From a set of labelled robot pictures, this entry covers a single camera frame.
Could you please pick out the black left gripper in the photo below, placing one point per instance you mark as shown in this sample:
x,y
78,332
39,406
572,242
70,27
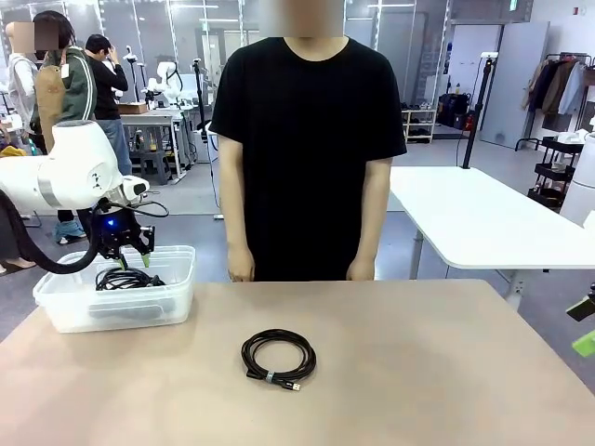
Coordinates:
x,y
111,232

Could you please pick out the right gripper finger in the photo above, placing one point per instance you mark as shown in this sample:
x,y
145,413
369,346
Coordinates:
x,y
585,344
583,310

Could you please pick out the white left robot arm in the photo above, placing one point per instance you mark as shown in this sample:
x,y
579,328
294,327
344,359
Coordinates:
x,y
70,162

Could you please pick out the person's right forearm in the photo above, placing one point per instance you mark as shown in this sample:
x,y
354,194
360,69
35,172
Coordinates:
x,y
234,223

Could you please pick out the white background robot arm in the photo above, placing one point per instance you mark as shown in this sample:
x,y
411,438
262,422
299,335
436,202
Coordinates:
x,y
165,72

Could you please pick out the person's left forearm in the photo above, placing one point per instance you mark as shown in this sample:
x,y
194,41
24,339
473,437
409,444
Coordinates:
x,y
374,227

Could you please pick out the person's right hand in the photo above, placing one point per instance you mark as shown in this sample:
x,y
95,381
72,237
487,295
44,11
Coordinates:
x,y
241,267

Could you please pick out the person's left hand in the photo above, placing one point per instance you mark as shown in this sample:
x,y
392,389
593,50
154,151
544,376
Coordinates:
x,y
361,269

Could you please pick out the clear plastic storage bin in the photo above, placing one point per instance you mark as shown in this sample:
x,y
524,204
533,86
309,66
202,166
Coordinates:
x,y
181,297

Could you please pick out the grey step stool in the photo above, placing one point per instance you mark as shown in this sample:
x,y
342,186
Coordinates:
x,y
154,167

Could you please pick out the white cylindrical column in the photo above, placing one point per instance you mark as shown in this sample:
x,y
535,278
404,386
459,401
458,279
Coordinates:
x,y
583,186

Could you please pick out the grey workbench table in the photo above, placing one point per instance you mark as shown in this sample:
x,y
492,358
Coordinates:
x,y
153,118

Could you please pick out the brown cardboard box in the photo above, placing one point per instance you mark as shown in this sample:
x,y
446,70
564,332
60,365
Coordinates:
x,y
135,108

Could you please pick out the white table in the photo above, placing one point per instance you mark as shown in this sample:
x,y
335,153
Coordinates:
x,y
465,209

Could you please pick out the yellow cloth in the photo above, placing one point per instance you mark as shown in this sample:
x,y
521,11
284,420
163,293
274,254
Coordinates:
x,y
11,151

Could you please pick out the black utility cart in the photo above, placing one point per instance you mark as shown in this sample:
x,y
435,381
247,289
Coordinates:
x,y
558,148

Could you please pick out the person in black top jeans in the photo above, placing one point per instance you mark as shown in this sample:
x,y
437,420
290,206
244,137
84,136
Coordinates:
x,y
104,88

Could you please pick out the person in brown apron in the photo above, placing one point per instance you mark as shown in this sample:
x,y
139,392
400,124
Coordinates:
x,y
70,93

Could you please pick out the black tripod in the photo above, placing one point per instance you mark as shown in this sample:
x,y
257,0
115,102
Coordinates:
x,y
200,93

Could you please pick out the black stand with white head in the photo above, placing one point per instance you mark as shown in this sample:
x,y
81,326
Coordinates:
x,y
132,69

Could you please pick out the person in black t-shirt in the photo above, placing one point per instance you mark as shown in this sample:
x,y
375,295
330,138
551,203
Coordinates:
x,y
307,139

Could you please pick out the clothes rack with coats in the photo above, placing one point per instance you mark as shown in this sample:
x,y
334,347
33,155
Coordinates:
x,y
553,88

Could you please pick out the black suitcases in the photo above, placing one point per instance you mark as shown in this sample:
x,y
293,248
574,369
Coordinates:
x,y
453,109

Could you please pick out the wooden shoe rack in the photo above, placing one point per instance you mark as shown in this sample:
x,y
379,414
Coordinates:
x,y
418,122

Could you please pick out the grey partition panel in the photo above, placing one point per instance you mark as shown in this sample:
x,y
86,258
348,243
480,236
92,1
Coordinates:
x,y
516,69

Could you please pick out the black camera pole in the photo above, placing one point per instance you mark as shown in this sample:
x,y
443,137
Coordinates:
x,y
476,116

